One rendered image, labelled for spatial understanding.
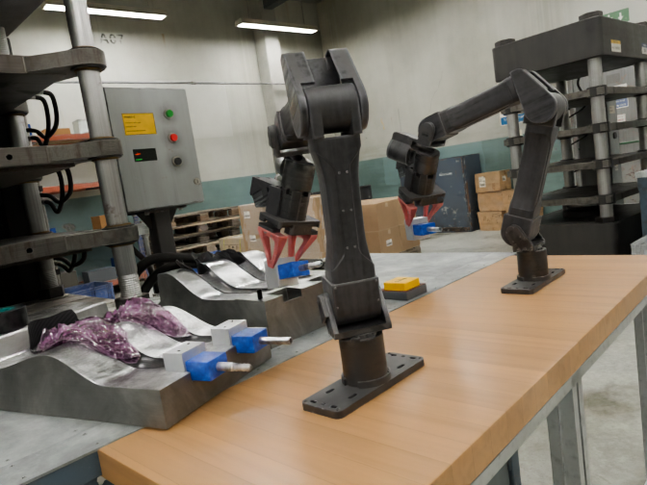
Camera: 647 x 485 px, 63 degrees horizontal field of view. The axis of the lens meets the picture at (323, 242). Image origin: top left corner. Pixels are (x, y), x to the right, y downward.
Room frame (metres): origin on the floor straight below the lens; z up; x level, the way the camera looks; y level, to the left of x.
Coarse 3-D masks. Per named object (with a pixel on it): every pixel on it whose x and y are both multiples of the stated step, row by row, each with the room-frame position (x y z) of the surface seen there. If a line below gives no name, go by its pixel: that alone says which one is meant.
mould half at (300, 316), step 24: (216, 264) 1.24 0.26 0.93; (168, 288) 1.17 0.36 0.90; (192, 288) 1.12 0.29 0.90; (264, 288) 1.08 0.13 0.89; (312, 288) 1.02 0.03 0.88; (192, 312) 1.11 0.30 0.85; (216, 312) 1.05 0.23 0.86; (240, 312) 0.99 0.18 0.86; (264, 312) 0.94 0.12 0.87; (288, 312) 0.97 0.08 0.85; (312, 312) 1.02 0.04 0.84; (288, 336) 0.97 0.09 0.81
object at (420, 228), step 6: (414, 222) 1.35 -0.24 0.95; (420, 222) 1.36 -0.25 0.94; (426, 222) 1.35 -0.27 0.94; (432, 222) 1.33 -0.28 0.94; (408, 228) 1.37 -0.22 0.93; (414, 228) 1.34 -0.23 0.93; (420, 228) 1.32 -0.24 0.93; (426, 228) 1.32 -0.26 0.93; (432, 228) 1.29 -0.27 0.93; (438, 228) 1.27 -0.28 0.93; (408, 234) 1.37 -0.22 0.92; (414, 234) 1.35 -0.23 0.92; (420, 234) 1.32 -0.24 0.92; (426, 234) 1.32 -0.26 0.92; (408, 240) 1.37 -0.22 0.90; (414, 240) 1.35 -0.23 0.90
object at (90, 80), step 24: (72, 0) 1.53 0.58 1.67; (72, 24) 1.53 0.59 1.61; (0, 48) 2.01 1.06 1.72; (96, 72) 1.55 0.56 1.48; (96, 96) 1.54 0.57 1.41; (96, 120) 1.53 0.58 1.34; (24, 144) 2.02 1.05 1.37; (96, 168) 1.54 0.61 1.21; (24, 192) 2.01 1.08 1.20; (120, 192) 1.55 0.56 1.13; (120, 216) 1.54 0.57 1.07; (48, 264) 2.02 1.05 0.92; (120, 264) 1.53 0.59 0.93; (48, 288) 2.01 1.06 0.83; (120, 288) 1.54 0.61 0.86
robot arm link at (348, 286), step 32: (320, 96) 0.68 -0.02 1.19; (352, 96) 0.69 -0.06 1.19; (320, 128) 0.68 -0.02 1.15; (352, 128) 0.69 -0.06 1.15; (320, 160) 0.69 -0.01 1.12; (352, 160) 0.70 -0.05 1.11; (352, 192) 0.70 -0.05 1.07; (352, 224) 0.70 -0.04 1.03; (352, 256) 0.70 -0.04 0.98; (352, 288) 0.70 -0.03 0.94; (352, 320) 0.71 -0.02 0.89
